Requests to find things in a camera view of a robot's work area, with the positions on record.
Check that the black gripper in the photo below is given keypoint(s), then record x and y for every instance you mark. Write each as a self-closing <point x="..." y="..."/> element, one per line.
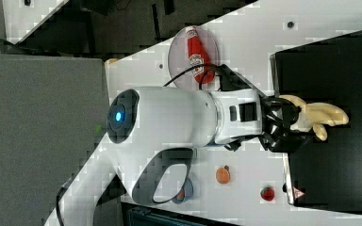
<point x="278" y="115"/>

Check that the peeled toy banana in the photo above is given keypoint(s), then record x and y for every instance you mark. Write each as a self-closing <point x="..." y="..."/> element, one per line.
<point x="315" y="116"/>

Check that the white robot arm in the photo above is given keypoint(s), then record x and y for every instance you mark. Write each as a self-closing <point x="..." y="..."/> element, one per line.
<point x="152" y="136"/>

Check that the red toy strawberry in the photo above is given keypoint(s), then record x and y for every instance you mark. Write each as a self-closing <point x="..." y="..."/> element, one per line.
<point x="267" y="194"/>

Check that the orange toy fruit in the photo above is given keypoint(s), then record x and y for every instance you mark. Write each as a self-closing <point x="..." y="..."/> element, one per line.
<point x="223" y="175"/>

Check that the red ketchup bottle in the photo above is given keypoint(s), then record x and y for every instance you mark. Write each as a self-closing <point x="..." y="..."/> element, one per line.
<point x="198" y="56"/>

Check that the pale purple round plate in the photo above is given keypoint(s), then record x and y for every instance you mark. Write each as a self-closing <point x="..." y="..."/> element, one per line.
<point x="178" y="57"/>

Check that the blue bowl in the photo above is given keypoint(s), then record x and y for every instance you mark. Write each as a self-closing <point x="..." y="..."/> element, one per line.
<point x="185" y="193"/>

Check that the pink toy fruit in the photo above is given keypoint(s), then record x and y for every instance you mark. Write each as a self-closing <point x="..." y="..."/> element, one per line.
<point x="181" y="196"/>

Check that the grey foam board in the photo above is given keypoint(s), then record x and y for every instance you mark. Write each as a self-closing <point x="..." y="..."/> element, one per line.
<point x="52" y="114"/>

